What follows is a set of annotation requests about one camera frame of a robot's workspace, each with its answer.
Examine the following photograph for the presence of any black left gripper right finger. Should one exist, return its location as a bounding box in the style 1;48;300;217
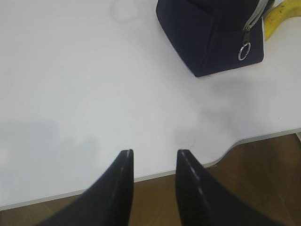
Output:
175;149;280;226

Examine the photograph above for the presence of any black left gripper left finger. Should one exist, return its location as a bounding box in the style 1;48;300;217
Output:
39;149;134;226

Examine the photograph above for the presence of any navy blue lunch bag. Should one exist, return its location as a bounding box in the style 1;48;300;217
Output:
156;0;273;77

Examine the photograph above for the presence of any yellow banana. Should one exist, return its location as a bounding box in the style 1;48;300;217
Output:
264;0;301;41

